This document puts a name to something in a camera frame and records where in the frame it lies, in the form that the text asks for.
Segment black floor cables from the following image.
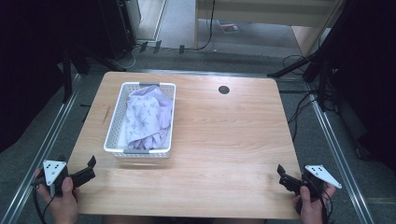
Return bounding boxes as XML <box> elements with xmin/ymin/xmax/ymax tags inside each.
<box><xmin>278</xmin><ymin>54</ymin><xmax>321</xmax><ymax>143</ymax></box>

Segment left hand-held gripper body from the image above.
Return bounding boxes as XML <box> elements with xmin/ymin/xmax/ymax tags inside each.
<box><xmin>35</xmin><ymin>155</ymin><xmax>96</xmax><ymax>198</ymax></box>

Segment light purple patterned cloth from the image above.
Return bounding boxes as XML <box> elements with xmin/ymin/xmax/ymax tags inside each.
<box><xmin>124</xmin><ymin>85</ymin><xmax>174</xmax><ymax>150</ymax></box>

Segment book with red cover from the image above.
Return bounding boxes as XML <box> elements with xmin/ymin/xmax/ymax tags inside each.
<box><xmin>217</xmin><ymin>20</ymin><xmax>240</xmax><ymax>35</ymax></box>

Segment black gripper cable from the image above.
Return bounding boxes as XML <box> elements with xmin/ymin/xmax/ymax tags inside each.
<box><xmin>32</xmin><ymin>178</ymin><xmax>56</xmax><ymax>224</ymax></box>
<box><xmin>318</xmin><ymin>188</ymin><xmax>334</xmax><ymax>224</ymax></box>

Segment white plastic basket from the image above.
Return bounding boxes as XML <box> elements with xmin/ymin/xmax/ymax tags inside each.
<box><xmin>103</xmin><ymin>81</ymin><xmax>177</xmax><ymax>160</ymax></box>

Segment black hanging cable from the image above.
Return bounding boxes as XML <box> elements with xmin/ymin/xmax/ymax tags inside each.
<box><xmin>197</xmin><ymin>0</ymin><xmax>217</xmax><ymax>51</ymax></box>

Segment black tripod stand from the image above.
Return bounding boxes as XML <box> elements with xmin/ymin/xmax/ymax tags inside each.
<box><xmin>266</xmin><ymin>46</ymin><xmax>335</xmax><ymax>112</ymax></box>
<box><xmin>57</xmin><ymin>43</ymin><xmax>125</xmax><ymax>105</ymax></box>

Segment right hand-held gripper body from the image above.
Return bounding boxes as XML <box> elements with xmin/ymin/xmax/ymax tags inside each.
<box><xmin>278</xmin><ymin>164</ymin><xmax>343</xmax><ymax>215</ymax></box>

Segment metal floor rail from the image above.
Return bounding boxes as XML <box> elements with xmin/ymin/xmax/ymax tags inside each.
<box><xmin>305</xmin><ymin>83</ymin><xmax>375</xmax><ymax>224</ymax></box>
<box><xmin>0</xmin><ymin>73</ymin><xmax>84</xmax><ymax>224</ymax></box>

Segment black cabinet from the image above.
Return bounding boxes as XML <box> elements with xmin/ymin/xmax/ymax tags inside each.
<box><xmin>98</xmin><ymin>0</ymin><xmax>142</xmax><ymax>62</ymax></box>

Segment person's right hand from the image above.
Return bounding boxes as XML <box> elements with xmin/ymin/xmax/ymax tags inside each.
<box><xmin>291</xmin><ymin>182</ymin><xmax>337</xmax><ymax>224</ymax></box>

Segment person's left hand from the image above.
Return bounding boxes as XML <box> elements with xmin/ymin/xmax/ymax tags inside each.
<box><xmin>34</xmin><ymin>167</ymin><xmax>81</xmax><ymax>224</ymax></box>

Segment light wooden furniture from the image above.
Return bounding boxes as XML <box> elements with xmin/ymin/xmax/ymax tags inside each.
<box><xmin>193</xmin><ymin>0</ymin><xmax>347</xmax><ymax>58</ymax></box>

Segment white floor cable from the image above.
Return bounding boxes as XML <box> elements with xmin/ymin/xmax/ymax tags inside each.
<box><xmin>117</xmin><ymin>43</ymin><xmax>142</xmax><ymax>70</ymax></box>

